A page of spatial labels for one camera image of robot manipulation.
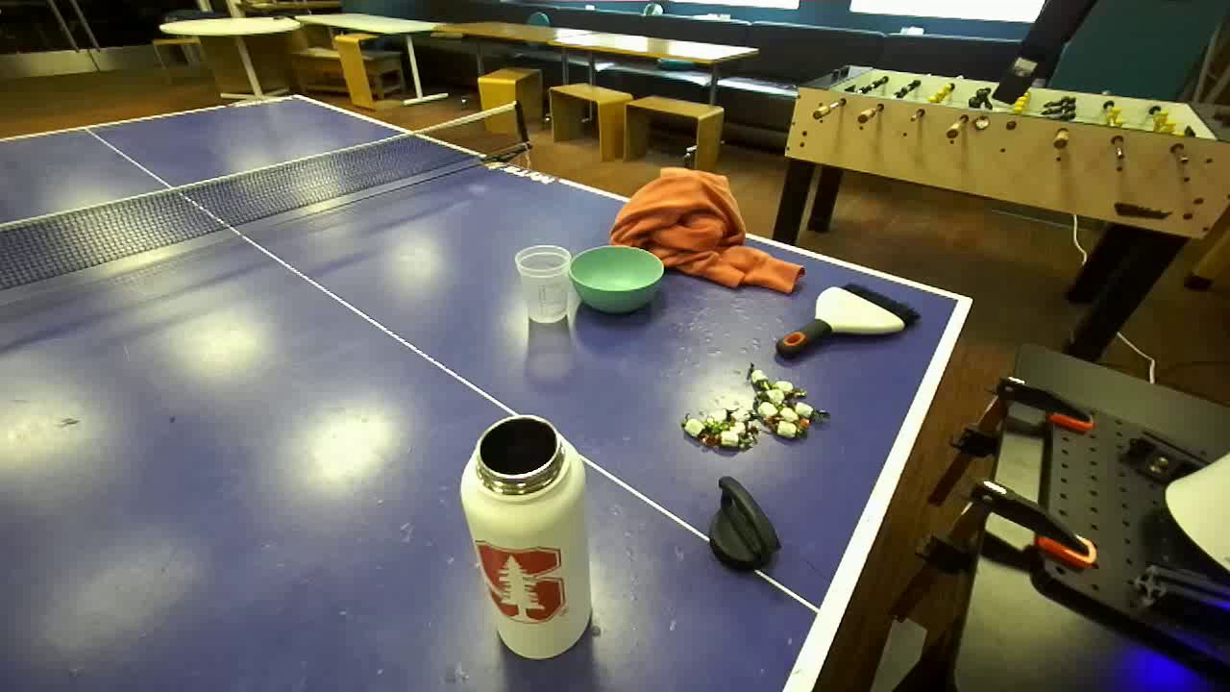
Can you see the green bowl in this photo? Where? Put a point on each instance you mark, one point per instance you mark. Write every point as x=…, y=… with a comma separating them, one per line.
x=617, y=275

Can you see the clear plastic cup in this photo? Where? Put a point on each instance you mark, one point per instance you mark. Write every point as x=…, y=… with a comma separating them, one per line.
x=544, y=285

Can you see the orange cloth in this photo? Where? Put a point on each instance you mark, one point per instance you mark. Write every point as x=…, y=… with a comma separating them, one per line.
x=693, y=223

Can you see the white water bottle red logo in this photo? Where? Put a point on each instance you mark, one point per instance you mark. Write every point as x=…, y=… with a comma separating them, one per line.
x=528, y=562

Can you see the wooden bench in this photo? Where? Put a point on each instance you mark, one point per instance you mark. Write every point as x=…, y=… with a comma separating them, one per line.
x=678, y=116
x=586, y=111

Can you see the yellow wooden stool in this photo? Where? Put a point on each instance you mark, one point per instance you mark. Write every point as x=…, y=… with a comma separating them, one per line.
x=510, y=86

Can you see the long wooden table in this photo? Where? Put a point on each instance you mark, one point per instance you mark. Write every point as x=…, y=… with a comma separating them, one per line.
x=617, y=43

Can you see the wooden foosball table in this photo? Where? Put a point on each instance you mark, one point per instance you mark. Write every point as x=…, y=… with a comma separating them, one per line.
x=1000, y=161

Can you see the table tennis net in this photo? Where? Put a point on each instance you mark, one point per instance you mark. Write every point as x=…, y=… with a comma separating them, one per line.
x=194, y=205

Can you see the black metal cart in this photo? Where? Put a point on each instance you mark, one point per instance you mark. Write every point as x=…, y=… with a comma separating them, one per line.
x=1024, y=630

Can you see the round white table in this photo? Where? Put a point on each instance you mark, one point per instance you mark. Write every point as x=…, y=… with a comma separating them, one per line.
x=233, y=29

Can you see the black perforated board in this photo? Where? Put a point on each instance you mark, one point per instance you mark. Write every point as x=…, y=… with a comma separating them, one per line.
x=1102, y=503

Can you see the person in dark jacket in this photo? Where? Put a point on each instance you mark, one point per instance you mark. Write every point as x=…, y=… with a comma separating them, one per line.
x=1053, y=32

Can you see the white curved object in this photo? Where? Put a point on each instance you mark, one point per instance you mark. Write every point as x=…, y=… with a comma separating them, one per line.
x=1210, y=505

